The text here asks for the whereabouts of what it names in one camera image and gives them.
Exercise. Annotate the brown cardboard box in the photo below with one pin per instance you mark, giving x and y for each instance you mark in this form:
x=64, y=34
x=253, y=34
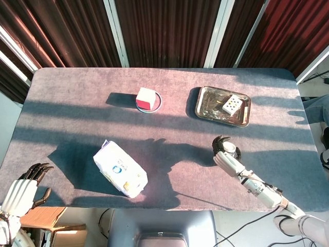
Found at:
x=51, y=226

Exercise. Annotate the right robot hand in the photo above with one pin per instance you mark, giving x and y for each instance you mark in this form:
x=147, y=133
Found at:
x=227, y=159

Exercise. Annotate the playing card deck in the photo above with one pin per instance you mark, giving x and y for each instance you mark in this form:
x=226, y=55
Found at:
x=232, y=104

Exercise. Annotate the blue rimmed round coaster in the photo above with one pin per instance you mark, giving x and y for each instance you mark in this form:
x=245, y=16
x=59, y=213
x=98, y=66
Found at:
x=158, y=103

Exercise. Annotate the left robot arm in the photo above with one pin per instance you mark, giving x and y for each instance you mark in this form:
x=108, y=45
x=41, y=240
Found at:
x=10, y=230

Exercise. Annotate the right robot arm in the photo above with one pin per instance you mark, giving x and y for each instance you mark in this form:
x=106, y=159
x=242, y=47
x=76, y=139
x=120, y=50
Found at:
x=277, y=200

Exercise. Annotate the rectangular metal tray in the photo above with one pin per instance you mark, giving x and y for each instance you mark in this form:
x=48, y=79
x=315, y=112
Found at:
x=222, y=106

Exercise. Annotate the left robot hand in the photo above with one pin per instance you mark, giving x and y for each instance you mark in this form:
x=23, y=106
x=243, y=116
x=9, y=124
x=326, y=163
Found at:
x=20, y=191

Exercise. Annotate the white plastic tissue pack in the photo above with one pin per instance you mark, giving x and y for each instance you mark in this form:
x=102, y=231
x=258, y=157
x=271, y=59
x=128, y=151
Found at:
x=120, y=169

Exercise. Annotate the red and white cube box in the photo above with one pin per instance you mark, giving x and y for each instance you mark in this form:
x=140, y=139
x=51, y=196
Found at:
x=145, y=100

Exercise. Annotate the white paper cup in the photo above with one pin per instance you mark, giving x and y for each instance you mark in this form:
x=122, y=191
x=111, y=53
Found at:
x=229, y=147

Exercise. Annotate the dark red curtain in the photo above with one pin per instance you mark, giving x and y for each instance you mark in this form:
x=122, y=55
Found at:
x=167, y=33

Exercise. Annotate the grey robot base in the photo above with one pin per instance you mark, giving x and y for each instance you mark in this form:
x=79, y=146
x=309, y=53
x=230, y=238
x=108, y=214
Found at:
x=160, y=229

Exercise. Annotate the grey table cloth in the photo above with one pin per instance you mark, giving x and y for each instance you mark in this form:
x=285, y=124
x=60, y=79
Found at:
x=164, y=123

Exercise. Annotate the white metal frame post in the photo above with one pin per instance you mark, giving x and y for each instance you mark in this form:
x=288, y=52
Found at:
x=218, y=33
x=117, y=33

